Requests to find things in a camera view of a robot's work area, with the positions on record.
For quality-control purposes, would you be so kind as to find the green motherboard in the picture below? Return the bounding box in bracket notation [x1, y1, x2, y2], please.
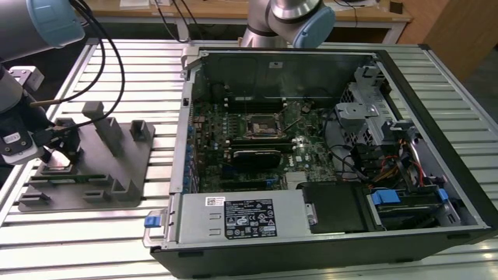
[190, 97, 339, 194]

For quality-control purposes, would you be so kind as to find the wooden desk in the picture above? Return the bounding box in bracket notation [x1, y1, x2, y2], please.
[83, 0, 414, 44]

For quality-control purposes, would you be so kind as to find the silver power supply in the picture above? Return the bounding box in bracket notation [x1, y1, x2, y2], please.
[167, 191, 316, 243]

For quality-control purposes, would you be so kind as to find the black graphics card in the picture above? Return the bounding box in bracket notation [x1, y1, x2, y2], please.
[231, 149, 280, 173]

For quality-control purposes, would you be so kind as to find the CPU socket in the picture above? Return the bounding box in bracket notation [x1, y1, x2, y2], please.
[243, 113, 287, 138]

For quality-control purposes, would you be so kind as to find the yellow wire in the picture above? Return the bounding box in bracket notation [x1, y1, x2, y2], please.
[373, 171, 402, 182]

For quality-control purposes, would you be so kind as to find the green RAM stick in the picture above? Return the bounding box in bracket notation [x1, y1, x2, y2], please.
[29, 173, 107, 180]

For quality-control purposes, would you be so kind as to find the black expansion slot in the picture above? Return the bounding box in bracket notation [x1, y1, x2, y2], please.
[220, 180, 271, 190]

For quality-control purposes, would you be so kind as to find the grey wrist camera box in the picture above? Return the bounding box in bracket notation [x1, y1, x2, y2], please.
[8, 66, 43, 92]

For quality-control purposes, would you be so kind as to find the red wire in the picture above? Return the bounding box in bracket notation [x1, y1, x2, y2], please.
[413, 160, 427, 187]

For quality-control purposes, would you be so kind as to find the wooden cabinet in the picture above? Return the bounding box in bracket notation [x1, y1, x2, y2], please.
[397, 0, 498, 84]

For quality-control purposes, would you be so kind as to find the white black-faced wrist camera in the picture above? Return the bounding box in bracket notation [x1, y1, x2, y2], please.
[0, 128, 40, 166]

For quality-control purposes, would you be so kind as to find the black PC case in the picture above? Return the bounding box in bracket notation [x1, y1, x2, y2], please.
[150, 46, 498, 279]

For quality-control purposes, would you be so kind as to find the hard disk in blue carrier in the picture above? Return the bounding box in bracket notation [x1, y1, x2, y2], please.
[367, 188, 450, 231]

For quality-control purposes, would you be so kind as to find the silver case latch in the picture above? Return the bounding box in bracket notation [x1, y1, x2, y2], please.
[180, 46, 203, 79]

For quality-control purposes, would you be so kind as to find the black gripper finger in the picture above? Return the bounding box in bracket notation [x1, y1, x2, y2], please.
[39, 147, 55, 165]
[53, 127, 85, 165]

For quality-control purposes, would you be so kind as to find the small silver heat sink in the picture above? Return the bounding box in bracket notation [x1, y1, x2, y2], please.
[286, 171, 308, 189]

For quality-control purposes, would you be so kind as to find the grey parts rack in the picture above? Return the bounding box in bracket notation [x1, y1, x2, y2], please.
[17, 101, 156, 213]

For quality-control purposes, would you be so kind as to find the metal disk bay cage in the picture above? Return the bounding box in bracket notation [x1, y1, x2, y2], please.
[334, 65, 397, 146]

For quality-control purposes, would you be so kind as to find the black camera cable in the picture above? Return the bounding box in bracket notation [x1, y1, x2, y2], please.
[57, 0, 130, 131]

